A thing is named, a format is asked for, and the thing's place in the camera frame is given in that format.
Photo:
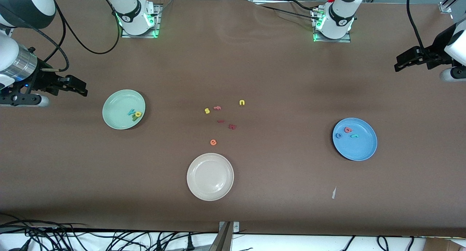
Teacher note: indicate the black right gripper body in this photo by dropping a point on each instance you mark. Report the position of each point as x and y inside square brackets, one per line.
[43, 81]

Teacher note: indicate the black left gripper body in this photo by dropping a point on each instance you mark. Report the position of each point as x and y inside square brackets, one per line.
[431, 56]

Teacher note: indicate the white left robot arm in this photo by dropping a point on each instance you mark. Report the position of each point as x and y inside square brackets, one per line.
[338, 18]

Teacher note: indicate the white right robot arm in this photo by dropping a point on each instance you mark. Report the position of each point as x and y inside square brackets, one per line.
[133, 16]

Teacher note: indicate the light green plate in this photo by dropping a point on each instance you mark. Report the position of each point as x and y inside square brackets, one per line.
[118, 107]

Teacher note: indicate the aluminium corner profile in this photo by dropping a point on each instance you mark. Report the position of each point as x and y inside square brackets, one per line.
[449, 1]

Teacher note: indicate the blue plate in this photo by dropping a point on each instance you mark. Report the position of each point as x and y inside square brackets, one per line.
[360, 149]

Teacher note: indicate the small grey paper scrap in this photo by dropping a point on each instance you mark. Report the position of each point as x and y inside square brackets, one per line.
[334, 192]

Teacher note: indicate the beige white plate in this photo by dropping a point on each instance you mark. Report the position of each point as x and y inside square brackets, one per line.
[210, 177]

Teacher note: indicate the brown cardboard box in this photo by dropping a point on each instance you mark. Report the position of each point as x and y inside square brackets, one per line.
[444, 244]

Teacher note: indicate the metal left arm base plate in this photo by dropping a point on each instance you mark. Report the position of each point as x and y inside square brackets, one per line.
[333, 40]

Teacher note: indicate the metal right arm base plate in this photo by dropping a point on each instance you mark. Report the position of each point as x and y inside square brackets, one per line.
[158, 18]

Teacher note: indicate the metal table edge bracket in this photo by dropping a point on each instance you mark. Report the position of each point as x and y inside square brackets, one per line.
[227, 236]

